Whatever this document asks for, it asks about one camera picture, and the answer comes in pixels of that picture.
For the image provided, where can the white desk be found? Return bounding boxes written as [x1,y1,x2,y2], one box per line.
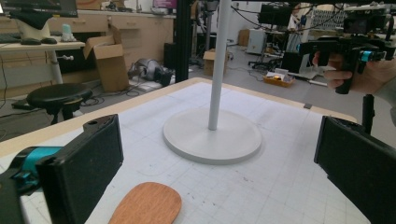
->
[0,40,87,86]

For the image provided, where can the yellow tray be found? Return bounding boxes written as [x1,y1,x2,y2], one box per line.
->
[262,71,296,89]

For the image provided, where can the small cardboard box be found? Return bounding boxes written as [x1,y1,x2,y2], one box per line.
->
[202,48,230,77]

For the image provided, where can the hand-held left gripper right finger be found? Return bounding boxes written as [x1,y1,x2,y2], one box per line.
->
[313,115,396,224]

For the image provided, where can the black metal strut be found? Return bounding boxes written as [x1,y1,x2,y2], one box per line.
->
[361,93,375,135]

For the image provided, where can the white stand with dark cloth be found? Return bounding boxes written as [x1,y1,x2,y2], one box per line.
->
[8,8,54,41]

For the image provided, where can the black round stool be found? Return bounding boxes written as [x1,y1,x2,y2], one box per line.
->
[26,82,93,125]

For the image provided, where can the black metal frame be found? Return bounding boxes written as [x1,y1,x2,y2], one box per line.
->
[174,0,193,84]

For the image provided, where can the pale green bottle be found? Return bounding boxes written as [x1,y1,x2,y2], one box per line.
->
[60,23,78,43]

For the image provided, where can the open cardboard box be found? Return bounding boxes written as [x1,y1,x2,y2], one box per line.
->
[82,24,131,93]

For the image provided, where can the floor cables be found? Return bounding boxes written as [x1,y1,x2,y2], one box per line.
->
[78,83,143,107]

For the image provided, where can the white grid mat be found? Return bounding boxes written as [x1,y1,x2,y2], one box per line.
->
[0,81,375,224]

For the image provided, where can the white hook rack stand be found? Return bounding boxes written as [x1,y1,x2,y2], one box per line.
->
[162,0,262,165]

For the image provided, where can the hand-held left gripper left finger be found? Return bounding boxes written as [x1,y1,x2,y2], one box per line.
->
[36,113,124,224]

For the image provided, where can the black monitor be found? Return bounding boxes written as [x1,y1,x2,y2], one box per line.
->
[258,3,294,27]

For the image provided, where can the grey bag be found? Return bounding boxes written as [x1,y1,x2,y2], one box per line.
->
[127,57,176,88]

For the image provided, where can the white appliance box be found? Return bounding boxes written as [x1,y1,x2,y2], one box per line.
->
[245,28,268,56]

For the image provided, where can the brown wooden spatula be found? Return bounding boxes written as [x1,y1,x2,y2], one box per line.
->
[107,181,183,224]

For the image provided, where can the wooden cabinet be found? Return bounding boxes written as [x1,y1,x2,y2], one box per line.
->
[46,8,176,68]

